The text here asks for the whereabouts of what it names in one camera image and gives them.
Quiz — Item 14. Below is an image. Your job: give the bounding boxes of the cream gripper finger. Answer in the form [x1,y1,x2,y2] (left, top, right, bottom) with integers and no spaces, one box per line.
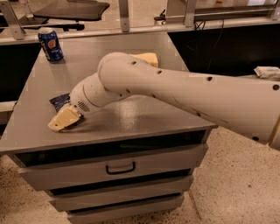
[48,104,81,131]

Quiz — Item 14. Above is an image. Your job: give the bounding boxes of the blue rxbar blueberry wrapper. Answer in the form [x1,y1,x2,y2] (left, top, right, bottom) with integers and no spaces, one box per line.
[50,94,70,112]

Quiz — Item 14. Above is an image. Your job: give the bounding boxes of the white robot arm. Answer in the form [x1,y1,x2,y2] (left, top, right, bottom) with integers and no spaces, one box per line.
[48,52,280,150]

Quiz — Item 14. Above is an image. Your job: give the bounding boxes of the blue pepsi can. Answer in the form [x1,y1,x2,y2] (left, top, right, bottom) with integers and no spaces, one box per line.
[38,27,64,63]

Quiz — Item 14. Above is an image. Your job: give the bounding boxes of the grey drawer cabinet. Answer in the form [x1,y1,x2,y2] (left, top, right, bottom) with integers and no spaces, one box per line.
[1,33,213,224]

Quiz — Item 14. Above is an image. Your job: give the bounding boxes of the yellow sponge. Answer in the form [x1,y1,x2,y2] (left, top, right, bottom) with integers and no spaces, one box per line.
[132,52,158,67]

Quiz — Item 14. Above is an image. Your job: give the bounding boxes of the white crumpled paper packet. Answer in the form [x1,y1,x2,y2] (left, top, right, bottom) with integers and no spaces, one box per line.
[254,66,280,79]

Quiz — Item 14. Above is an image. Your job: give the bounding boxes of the black drawer handle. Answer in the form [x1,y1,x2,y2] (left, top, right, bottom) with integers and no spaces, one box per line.
[105,162,136,175]

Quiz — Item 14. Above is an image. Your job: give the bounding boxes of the black hanging cable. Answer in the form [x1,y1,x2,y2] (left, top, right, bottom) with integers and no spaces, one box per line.
[193,19,226,73]

